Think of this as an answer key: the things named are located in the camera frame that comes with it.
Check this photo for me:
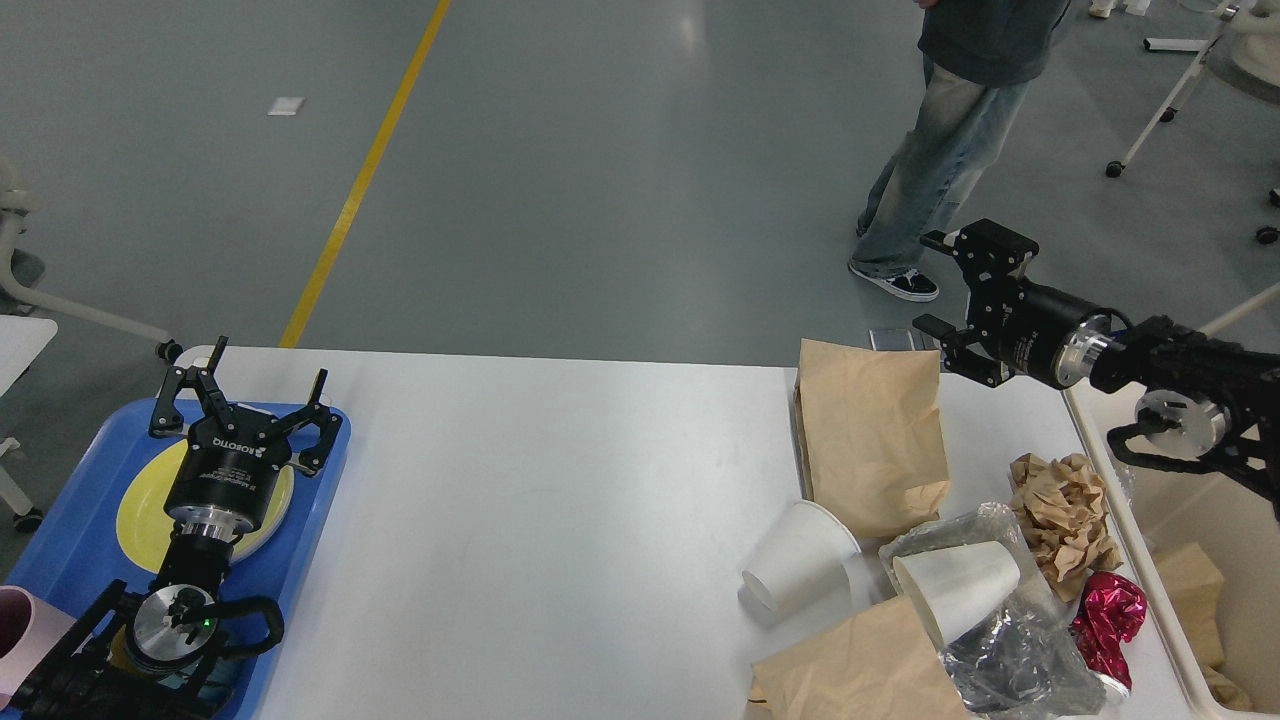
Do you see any white chair base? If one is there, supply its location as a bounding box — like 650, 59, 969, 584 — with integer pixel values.
1198, 224, 1279, 337
1, 158, 184, 364

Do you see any blue plastic tray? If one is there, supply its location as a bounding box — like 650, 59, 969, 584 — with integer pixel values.
0, 400, 352, 720

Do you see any large brown paper bag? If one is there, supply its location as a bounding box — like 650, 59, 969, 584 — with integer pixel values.
796, 340, 951, 538

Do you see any cardboard piece in bin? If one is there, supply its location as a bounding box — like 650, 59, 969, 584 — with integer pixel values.
1153, 542, 1254, 711

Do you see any pink ribbed cup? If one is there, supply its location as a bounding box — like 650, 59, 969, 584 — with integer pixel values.
1, 585, 76, 708

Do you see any clear plastic wrap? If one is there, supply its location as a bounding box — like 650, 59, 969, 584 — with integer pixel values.
879, 503, 1107, 719

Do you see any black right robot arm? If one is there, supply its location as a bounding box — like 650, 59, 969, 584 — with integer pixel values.
914, 219, 1279, 506

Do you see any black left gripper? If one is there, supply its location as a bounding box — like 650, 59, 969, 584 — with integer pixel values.
148, 336, 343, 543

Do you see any teal mug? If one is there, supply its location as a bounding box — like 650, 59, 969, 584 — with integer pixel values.
108, 630, 244, 703

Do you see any beige plastic bin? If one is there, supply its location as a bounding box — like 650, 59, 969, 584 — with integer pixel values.
1065, 384, 1279, 719

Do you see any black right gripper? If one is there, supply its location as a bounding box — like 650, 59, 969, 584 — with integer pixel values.
911, 219, 1114, 389

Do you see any lower brown paper bag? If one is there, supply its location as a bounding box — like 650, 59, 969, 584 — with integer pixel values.
749, 597, 970, 719

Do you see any yellow plastic plate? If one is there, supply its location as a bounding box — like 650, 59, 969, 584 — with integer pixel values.
116, 441, 294, 574

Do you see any left white chair base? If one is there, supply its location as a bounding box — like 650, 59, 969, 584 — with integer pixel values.
1, 158, 184, 364

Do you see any crumpled brown paper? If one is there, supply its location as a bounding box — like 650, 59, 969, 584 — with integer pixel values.
1010, 454, 1123, 603

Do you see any person in jeans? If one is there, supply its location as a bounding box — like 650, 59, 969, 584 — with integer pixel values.
847, 1, 1071, 304

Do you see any white paper cup lying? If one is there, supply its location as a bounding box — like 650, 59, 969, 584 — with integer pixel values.
741, 500, 861, 612

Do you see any red foil wrapper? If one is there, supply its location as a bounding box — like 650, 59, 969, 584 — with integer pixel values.
1069, 571, 1148, 694

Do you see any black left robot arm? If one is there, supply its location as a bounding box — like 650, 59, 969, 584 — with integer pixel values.
3, 338, 349, 719

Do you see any white rolling stand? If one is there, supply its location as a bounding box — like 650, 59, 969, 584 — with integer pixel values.
1103, 1, 1253, 179

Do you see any floor outlet plate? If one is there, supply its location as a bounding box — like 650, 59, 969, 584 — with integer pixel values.
868, 327, 948, 364

